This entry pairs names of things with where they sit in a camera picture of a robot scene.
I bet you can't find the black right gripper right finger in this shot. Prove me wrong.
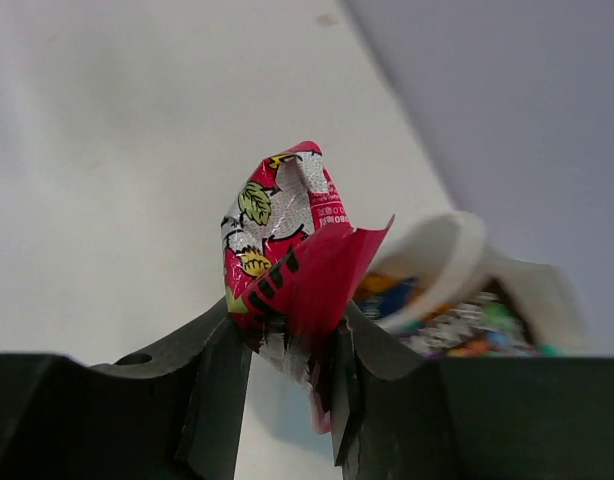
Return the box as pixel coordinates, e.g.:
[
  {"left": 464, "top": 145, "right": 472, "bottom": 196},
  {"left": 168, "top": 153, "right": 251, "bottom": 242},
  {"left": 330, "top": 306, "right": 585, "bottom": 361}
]
[{"left": 331, "top": 306, "right": 614, "bottom": 479}]

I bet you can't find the orange honey dijon chip bag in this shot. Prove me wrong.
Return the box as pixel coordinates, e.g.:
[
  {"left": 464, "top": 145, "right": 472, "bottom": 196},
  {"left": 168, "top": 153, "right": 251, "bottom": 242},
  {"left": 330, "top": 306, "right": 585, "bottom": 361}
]
[{"left": 353, "top": 272, "right": 418, "bottom": 301}]

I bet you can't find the light blue paper bag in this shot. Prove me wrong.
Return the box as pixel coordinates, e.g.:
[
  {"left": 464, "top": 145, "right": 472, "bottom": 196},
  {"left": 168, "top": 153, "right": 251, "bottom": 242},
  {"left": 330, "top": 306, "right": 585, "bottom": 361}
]
[{"left": 353, "top": 211, "right": 589, "bottom": 356}]

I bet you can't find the brown purple M&M's pack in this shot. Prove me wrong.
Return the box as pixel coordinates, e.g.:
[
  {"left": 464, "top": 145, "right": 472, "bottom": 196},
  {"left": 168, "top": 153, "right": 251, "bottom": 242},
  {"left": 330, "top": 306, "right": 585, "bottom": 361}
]
[{"left": 399, "top": 292, "right": 538, "bottom": 358}]

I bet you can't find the red candy wrapper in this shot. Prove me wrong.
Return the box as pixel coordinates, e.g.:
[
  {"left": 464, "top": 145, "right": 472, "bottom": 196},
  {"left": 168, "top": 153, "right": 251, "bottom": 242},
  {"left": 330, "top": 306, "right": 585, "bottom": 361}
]
[{"left": 221, "top": 141, "right": 389, "bottom": 434}]

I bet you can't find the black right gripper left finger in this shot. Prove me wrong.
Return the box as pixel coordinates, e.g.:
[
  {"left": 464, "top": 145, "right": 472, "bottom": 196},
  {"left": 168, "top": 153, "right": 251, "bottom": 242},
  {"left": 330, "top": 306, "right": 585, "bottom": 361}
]
[{"left": 0, "top": 301, "right": 251, "bottom": 479}]

